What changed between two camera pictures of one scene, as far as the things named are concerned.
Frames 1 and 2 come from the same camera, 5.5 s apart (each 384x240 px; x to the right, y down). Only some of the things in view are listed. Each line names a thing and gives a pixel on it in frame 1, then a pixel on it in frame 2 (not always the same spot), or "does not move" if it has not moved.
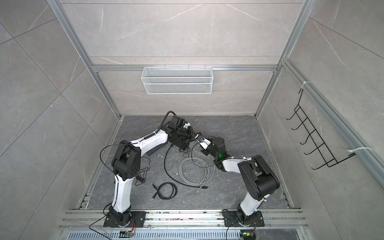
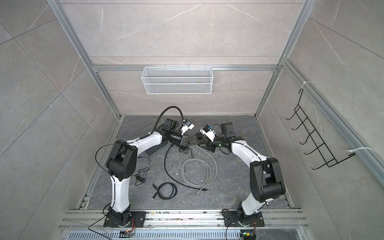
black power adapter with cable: (194, 134) to (188, 149)
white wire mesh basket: (178, 80) does not move
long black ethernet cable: (200, 187) does not move
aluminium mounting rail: (184, 218) does not move
